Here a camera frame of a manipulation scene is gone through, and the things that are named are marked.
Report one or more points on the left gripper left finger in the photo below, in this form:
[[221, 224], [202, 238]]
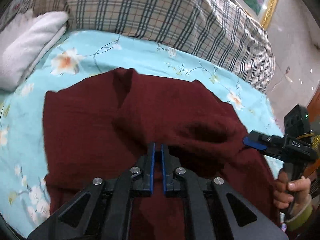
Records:
[[143, 173]]

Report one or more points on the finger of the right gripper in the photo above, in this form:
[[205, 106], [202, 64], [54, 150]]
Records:
[[262, 137], [254, 144]]

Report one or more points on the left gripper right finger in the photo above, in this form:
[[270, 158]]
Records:
[[172, 173]]

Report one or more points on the dark red knit sweater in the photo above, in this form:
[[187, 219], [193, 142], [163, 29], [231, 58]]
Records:
[[102, 125]]

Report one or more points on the person's right forearm sleeve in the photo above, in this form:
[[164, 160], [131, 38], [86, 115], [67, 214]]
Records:
[[301, 222]]

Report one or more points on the person's right hand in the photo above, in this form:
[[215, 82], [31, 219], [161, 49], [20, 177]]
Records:
[[287, 192]]

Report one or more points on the wooden glass cabinet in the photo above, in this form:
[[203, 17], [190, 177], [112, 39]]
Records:
[[313, 110]]

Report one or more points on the beige plaid quilt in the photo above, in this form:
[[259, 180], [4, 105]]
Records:
[[218, 31]]

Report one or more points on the light blue floral bedsheet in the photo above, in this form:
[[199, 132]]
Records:
[[78, 55]]

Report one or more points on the white folded towel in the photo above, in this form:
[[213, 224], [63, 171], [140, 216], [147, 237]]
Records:
[[24, 41]]

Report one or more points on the red floral pillow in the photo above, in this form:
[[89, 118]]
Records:
[[12, 7]]

